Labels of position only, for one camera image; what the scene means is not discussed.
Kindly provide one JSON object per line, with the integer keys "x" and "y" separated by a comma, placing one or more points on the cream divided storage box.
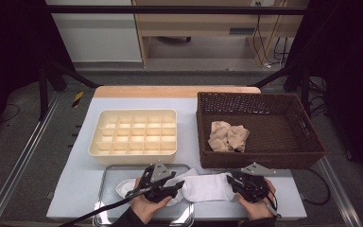
{"x": 132, "y": 159}

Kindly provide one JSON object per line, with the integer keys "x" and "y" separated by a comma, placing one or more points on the clear lid with round knob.
{"x": 176, "y": 211}

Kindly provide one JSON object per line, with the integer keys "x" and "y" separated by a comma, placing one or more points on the black crossbar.
{"x": 170, "y": 9}

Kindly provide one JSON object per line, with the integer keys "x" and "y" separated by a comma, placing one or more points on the black curtain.
{"x": 6, "y": 47}
{"x": 353, "y": 63}

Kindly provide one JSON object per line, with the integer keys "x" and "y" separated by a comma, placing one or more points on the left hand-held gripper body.
{"x": 157, "y": 189}

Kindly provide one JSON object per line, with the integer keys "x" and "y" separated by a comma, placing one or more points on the brown woven basket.
{"x": 280, "y": 132}

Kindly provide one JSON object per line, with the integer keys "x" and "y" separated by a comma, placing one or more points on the black yellow striped tape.
{"x": 77, "y": 99}

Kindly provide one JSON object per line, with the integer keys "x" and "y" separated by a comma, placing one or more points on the black metal stand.
{"x": 43, "y": 91}
{"x": 305, "y": 88}

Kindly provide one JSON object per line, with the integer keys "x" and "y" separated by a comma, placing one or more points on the person's left hand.
{"x": 145, "y": 209}

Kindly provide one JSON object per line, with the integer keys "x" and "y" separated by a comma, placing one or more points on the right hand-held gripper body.
{"x": 253, "y": 189}

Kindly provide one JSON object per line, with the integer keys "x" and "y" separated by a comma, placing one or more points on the person's right hand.
{"x": 260, "y": 209}

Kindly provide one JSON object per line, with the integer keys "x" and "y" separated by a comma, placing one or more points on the aluminium rail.
{"x": 340, "y": 195}
{"x": 19, "y": 170}

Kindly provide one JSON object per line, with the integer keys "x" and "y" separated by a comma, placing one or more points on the wooden desk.
{"x": 201, "y": 22}

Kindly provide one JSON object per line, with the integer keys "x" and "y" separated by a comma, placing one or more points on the white cabinet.
{"x": 97, "y": 38}

